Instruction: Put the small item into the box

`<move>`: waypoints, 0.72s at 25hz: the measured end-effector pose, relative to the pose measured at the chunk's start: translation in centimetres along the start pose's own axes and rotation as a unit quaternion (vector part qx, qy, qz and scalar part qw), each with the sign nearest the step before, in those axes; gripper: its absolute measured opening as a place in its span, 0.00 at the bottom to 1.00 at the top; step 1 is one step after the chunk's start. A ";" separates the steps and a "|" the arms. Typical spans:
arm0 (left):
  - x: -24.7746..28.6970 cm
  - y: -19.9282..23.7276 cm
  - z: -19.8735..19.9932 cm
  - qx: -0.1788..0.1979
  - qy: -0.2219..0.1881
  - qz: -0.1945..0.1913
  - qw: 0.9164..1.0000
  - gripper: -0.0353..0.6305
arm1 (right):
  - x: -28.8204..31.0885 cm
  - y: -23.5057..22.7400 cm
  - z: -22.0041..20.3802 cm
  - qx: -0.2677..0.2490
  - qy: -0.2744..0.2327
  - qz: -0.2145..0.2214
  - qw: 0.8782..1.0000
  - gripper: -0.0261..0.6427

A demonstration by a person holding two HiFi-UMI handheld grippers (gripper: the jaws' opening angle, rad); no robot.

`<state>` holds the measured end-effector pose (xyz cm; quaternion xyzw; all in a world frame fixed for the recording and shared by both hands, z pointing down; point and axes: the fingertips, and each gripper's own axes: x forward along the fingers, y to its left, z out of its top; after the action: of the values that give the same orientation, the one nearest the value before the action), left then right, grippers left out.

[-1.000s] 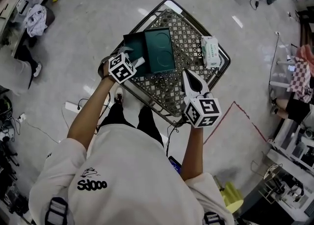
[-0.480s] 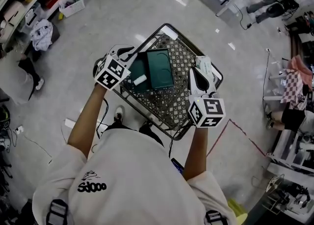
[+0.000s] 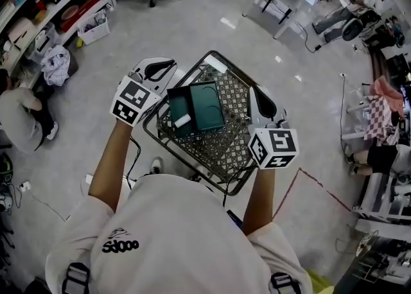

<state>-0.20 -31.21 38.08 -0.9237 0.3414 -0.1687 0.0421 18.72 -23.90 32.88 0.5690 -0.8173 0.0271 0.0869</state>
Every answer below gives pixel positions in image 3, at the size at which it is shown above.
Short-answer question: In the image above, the dark green box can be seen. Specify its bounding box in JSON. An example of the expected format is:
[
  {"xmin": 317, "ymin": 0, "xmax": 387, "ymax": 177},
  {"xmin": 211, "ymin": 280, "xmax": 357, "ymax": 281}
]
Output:
[{"xmin": 166, "ymin": 85, "xmax": 198, "ymax": 139}]

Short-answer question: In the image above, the grey backpack strap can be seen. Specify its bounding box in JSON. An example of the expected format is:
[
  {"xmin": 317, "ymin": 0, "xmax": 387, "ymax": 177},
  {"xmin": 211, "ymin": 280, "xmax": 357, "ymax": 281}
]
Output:
[
  {"xmin": 62, "ymin": 262, "xmax": 91, "ymax": 294},
  {"xmin": 269, "ymin": 272, "xmax": 302, "ymax": 294}
]

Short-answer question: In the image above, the yellow-green object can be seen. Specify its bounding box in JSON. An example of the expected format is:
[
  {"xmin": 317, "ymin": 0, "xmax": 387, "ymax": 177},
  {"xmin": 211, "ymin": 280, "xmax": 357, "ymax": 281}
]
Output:
[{"xmin": 304, "ymin": 268, "xmax": 335, "ymax": 294}]

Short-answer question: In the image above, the grey metal machine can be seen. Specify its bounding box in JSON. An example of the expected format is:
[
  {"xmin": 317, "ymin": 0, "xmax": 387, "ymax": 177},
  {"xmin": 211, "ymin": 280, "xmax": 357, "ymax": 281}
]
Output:
[{"xmin": 351, "ymin": 172, "xmax": 411, "ymax": 223}]

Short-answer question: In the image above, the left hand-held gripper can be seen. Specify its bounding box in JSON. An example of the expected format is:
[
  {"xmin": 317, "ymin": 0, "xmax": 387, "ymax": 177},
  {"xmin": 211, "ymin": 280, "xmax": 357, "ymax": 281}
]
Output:
[{"xmin": 109, "ymin": 56, "xmax": 179, "ymax": 126}]

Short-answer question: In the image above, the red flat box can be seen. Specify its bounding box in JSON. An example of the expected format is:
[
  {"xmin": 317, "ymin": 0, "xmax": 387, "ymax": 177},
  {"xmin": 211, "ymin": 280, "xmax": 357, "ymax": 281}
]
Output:
[{"xmin": 58, "ymin": 0, "xmax": 104, "ymax": 33}]

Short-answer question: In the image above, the white plastic basket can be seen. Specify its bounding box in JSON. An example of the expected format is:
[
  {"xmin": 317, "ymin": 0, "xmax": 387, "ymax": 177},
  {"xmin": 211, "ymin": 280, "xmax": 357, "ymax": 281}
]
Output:
[{"xmin": 76, "ymin": 9, "xmax": 111, "ymax": 46}]

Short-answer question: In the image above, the person's white shoe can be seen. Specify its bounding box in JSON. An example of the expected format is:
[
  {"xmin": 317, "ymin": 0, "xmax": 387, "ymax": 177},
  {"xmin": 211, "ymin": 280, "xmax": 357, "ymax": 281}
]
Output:
[{"xmin": 150, "ymin": 157, "xmax": 165, "ymax": 177}]

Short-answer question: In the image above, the person's white t-shirt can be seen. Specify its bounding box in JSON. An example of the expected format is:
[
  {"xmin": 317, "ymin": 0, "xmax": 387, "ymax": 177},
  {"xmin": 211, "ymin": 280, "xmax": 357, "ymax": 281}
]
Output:
[{"xmin": 44, "ymin": 173, "xmax": 314, "ymax": 294}]

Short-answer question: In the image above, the dark green box lid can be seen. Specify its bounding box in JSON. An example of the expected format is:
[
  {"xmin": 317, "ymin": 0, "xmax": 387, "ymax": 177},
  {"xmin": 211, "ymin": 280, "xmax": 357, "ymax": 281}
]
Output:
[{"xmin": 188, "ymin": 82, "xmax": 226, "ymax": 132}]

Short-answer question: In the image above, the white plaid cloth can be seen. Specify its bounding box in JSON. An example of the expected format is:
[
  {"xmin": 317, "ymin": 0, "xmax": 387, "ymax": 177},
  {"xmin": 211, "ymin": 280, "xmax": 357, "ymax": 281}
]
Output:
[{"xmin": 40, "ymin": 45, "xmax": 71, "ymax": 87}]

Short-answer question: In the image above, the red floor tape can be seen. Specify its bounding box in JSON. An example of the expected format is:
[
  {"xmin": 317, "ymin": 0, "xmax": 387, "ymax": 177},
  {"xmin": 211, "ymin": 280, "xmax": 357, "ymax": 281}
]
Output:
[{"xmin": 272, "ymin": 167, "xmax": 353, "ymax": 220}]

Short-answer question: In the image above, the small white item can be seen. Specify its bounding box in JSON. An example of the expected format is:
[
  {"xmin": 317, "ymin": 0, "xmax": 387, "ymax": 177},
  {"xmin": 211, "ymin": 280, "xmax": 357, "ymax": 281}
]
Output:
[{"xmin": 173, "ymin": 114, "xmax": 191, "ymax": 128}]

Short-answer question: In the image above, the person's left forearm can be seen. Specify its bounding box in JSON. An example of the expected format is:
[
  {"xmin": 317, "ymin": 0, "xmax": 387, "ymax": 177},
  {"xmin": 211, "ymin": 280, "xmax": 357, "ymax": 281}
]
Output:
[{"xmin": 87, "ymin": 118, "xmax": 143, "ymax": 214}]

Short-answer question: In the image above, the pink checkered cloth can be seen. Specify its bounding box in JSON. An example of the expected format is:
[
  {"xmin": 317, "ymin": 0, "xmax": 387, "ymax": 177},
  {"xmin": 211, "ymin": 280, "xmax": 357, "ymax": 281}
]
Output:
[{"xmin": 363, "ymin": 94, "xmax": 393, "ymax": 142}]

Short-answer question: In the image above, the black lattice metal table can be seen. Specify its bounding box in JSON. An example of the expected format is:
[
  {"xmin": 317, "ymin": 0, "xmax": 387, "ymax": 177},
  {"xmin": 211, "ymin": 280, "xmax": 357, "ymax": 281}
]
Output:
[{"xmin": 142, "ymin": 49, "xmax": 284, "ymax": 196}]

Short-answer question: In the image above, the white shelf unit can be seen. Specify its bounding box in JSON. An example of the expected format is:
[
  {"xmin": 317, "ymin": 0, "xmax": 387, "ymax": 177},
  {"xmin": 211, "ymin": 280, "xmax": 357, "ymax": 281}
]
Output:
[{"xmin": 0, "ymin": 0, "xmax": 144, "ymax": 90}]

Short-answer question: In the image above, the white card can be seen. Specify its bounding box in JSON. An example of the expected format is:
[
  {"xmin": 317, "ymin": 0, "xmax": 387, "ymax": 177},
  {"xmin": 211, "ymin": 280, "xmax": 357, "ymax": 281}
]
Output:
[{"xmin": 203, "ymin": 55, "xmax": 227, "ymax": 74}]

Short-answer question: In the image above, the person's right forearm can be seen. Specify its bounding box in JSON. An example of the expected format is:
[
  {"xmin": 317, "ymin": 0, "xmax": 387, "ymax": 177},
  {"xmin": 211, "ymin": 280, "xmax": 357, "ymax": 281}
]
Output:
[{"xmin": 241, "ymin": 166, "xmax": 277, "ymax": 236}]

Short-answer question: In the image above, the black cable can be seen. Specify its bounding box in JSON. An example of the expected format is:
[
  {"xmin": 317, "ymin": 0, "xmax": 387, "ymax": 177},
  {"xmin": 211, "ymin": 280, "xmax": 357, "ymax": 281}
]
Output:
[{"xmin": 123, "ymin": 136, "xmax": 143, "ymax": 191}]

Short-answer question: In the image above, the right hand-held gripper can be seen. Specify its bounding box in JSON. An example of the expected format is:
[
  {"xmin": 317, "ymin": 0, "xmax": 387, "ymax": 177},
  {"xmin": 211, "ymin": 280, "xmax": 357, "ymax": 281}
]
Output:
[{"xmin": 247, "ymin": 85, "xmax": 301, "ymax": 170}]

